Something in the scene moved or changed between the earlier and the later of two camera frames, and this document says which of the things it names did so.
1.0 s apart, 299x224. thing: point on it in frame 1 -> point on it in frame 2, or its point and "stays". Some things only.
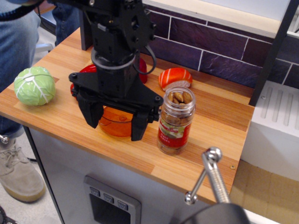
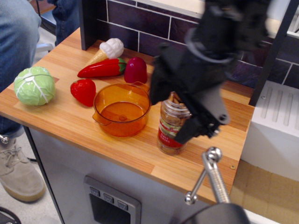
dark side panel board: [86, 31] stays
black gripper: [123, 88] -> [197, 83]
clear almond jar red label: [175, 121] stays
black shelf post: [273, 52] stays
